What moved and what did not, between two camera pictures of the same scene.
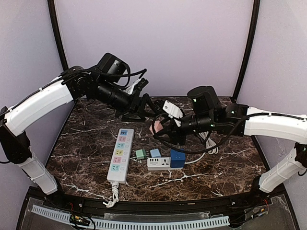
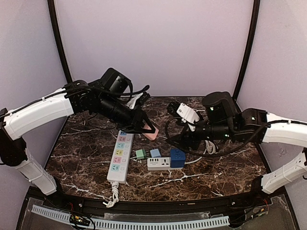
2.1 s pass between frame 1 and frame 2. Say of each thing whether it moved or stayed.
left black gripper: moved
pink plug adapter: moved
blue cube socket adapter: stayed
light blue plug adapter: stayed
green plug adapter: stayed
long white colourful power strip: stayed
